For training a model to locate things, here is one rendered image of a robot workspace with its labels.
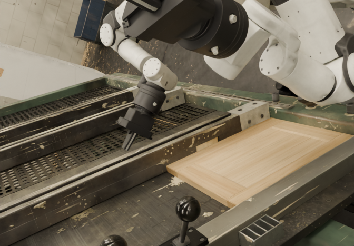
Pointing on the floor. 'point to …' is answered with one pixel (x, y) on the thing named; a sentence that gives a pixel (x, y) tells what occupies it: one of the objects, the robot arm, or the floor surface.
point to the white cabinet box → (37, 73)
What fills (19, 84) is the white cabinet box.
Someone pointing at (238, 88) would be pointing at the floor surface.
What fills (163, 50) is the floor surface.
